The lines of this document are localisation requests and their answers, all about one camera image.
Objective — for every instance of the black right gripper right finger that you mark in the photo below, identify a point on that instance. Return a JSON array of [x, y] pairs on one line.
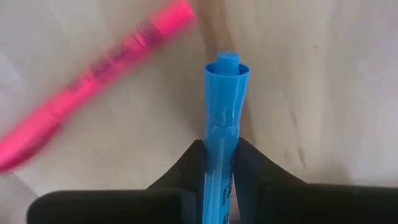
[[280, 202]]

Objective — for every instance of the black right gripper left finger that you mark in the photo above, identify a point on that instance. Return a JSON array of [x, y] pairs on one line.
[[174, 205]]

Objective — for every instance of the blue highlighter marker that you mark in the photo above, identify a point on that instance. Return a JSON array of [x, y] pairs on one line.
[[225, 102]]

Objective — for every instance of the pink highlighter marker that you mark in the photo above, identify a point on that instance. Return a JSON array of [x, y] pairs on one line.
[[93, 74]]

